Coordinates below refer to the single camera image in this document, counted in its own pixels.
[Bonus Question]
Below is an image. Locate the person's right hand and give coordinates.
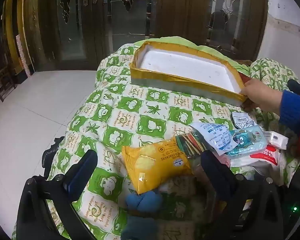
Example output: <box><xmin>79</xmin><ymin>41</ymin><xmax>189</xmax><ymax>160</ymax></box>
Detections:
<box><xmin>241</xmin><ymin>78</ymin><xmax>283</xmax><ymax>114</ymax></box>

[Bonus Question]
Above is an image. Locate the black cable bundle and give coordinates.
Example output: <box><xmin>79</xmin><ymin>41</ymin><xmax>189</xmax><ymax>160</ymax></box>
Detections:
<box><xmin>41</xmin><ymin>136</ymin><xmax>65</xmax><ymax>173</ymax></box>

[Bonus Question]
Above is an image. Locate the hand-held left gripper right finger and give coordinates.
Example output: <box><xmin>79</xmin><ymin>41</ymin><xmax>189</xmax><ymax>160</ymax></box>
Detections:
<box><xmin>201</xmin><ymin>151</ymin><xmax>284</xmax><ymax>240</ymax></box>

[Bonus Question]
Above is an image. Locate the white desiccant packet blue print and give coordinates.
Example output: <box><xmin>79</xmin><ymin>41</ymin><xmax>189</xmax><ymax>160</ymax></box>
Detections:
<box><xmin>190</xmin><ymin>122</ymin><xmax>238</xmax><ymax>158</ymax></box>

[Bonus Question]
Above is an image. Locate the green printed blanket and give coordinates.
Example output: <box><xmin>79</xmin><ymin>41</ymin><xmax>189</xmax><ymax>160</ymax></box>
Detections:
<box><xmin>12</xmin><ymin>36</ymin><xmax>300</xmax><ymax>240</ymax></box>

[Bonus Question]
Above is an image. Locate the small white printed sachet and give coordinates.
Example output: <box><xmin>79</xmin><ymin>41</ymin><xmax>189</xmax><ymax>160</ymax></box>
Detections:
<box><xmin>231</xmin><ymin>112</ymin><xmax>258</xmax><ymax>130</ymax></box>

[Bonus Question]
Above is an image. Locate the wooden chair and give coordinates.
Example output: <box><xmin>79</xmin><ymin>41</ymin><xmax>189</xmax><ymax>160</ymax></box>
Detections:
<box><xmin>0</xmin><ymin>65</ymin><xmax>16</xmax><ymax>103</ymax></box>

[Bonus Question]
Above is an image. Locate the plain green sheet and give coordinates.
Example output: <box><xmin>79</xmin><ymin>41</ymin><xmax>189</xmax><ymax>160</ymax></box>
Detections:
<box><xmin>135</xmin><ymin>36</ymin><xmax>250</xmax><ymax>73</ymax></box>

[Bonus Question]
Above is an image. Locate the yellow cracker packet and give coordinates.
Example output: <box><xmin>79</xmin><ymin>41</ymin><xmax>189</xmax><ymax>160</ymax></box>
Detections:
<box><xmin>121</xmin><ymin>135</ymin><xmax>193</xmax><ymax>195</ymax></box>

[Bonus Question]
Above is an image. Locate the bag of coloured strips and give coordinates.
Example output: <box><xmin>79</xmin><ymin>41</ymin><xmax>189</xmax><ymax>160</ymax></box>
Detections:
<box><xmin>176</xmin><ymin>133</ymin><xmax>208</xmax><ymax>159</ymax></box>

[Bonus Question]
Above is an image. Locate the white red tissue pack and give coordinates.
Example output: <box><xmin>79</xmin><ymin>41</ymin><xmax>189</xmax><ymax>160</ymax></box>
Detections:
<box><xmin>231</xmin><ymin>145</ymin><xmax>280</xmax><ymax>167</ymax></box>

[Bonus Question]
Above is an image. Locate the white foam box gold tape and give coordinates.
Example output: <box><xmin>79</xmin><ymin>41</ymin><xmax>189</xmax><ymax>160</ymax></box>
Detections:
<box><xmin>129</xmin><ymin>39</ymin><xmax>252</xmax><ymax>105</ymax></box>

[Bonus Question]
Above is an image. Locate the gold door frame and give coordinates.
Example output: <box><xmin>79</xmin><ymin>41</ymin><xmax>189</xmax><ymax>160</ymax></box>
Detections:
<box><xmin>2</xmin><ymin>0</ymin><xmax>45</xmax><ymax>75</ymax></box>

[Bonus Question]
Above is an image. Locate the teal cartoon tissue packet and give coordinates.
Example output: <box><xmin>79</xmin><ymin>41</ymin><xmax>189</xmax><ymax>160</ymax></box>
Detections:
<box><xmin>226</xmin><ymin>126</ymin><xmax>268</xmax><ymax>157</ymax></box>

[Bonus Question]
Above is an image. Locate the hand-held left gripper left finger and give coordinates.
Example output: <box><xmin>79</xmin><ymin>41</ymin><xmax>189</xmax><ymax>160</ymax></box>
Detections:
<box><xmin>16</xmin><ymin>150</ymin><xmax>98</xmax><ymax>240</ymax></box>

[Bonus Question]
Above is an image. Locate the wooden glass door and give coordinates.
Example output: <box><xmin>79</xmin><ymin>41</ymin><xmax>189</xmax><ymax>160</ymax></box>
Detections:
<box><xmin>35</xmin><ymin>0</ymin><xmax>269</xmax><ymax>65</ymax></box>

